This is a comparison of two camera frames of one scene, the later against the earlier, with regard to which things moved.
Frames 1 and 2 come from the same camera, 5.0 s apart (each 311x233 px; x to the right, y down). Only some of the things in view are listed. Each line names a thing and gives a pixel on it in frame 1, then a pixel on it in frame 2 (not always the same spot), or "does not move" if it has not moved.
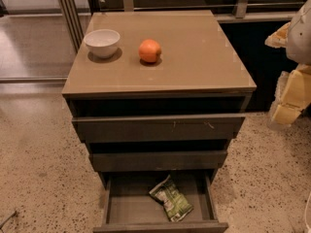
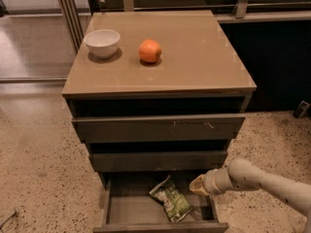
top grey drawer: x=159 y=127 does not move
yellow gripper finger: x=295 y=97 to x=213 y=183
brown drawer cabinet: x=160 y=98 does not move
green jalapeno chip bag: x=175 y=204 does not move
